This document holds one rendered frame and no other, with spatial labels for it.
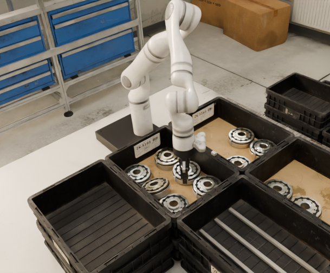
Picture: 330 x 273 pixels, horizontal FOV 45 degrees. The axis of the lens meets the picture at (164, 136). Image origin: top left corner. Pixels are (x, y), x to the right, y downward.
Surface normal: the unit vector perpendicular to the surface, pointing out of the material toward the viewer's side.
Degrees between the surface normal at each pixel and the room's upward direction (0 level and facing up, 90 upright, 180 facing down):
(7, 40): 90
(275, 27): 90
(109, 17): 90
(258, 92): 0
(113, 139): 1
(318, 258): 0
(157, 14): 90
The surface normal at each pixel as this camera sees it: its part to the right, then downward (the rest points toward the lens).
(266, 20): 0.47, 0.49
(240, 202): -0.07, -0.80
